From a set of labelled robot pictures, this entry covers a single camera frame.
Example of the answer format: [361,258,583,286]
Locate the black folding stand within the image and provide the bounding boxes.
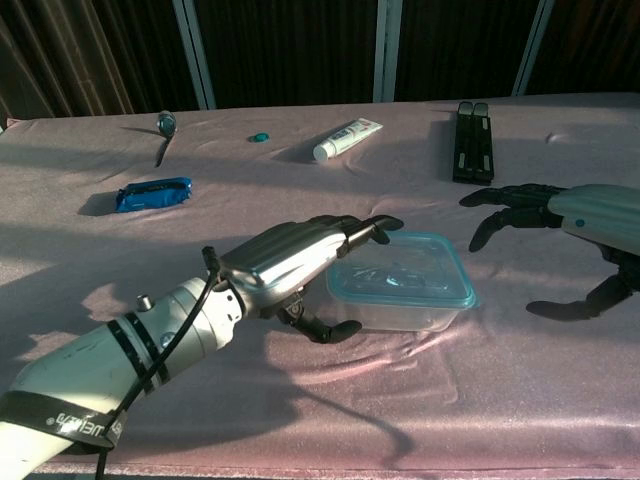
[451,100,497,186]

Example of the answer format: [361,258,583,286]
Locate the black strap with white print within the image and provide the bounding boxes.
[0,388,125,454]

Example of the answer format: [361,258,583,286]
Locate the blue snack packet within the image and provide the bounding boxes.
[115,176,195,215]

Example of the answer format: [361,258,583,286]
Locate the clear lid with blue rim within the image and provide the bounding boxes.
[326,231,480,308]

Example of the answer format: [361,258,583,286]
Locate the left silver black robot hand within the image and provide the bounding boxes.
[219,214,405,345]

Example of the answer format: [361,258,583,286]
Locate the white toothpaste tube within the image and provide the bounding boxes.
[312,117,385,163]

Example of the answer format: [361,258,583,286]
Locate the white window frame post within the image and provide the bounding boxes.
[171,0,218,111]
[511,0,557,98]
[372,0,404,104]

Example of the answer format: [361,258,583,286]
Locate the clear plastic food container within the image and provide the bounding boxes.
[328,284,469,335]

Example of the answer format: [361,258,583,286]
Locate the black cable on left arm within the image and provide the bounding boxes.
[96,246,227,480]

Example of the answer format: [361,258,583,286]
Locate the metal spoon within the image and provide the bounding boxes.
[153,110,179,168]

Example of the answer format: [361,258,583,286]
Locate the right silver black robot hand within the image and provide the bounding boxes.
[458,183,640,321]

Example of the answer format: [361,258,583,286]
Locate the dark brown pleated curtain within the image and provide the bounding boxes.
[0,0,640,126]

